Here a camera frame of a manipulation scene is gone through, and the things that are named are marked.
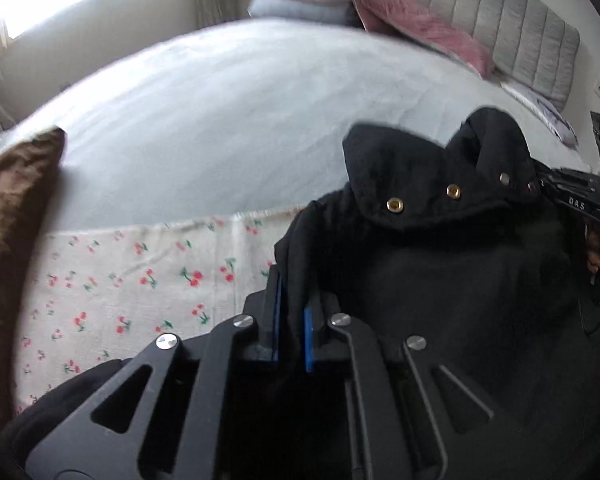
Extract folded light blue blanket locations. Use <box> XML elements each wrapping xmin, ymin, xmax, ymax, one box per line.
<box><xmin>247</xmin><ymin>0</ymin><xmax>362</xmax><ymax>28</ymax></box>

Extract black jacket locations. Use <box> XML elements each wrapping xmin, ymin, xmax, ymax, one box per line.
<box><xmin>0</xmin><ymin>106</ymin><xmax>600</xmax><ymax>480</ymax></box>

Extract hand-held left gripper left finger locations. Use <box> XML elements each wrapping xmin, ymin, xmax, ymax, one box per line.
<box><xmin>25</xmin><ymin>267</ymin><xmax>282</xmax><ymax>480</ymax></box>

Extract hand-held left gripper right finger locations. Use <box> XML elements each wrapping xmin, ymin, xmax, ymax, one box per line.
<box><xmin>302</xmin><ymin>292</ymin><xmax>527</xmax><ymax>480</ymax></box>

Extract cherry print sheet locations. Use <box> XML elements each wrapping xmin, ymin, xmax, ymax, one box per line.
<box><xmin>12</xmin><ymin>205</ymin><xmax>312</xmax><ymax>417</ymax></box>

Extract bed with white cover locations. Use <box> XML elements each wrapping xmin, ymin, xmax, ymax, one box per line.
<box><xmin>0</xmin><ymin>17</ymin><xmax>597</xmax><ymax>241</ymax></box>

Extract grey deer print pillow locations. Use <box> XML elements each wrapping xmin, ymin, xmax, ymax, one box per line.
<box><xmin>501</xmin><ymin>80</ymin><xmax>579</xmax><ymax>147</ymax></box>

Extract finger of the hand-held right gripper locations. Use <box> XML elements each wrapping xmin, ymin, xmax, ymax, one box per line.
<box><xmin>530</xmin><ymin>161</ymin><xmax>576</xmax><ymax>202</ymax></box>

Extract pink velvet pillow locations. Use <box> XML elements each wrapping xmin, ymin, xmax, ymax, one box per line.
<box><xmin>346</xmin><ymin>0</ymin><xmax>496</xmax><ymax>79</ymax></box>

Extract brown fuzzy blanket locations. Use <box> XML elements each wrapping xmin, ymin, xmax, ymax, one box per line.
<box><xmin>0</xmin><ymin>126</ymin><xmax>68</xmax><ymax>436</ymax></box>

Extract grey padded headboard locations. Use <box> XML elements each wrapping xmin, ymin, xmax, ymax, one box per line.
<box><xmin>352</xmin><ymin>0</ymin><xmax>581</xmax><ymax>113</ymax></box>

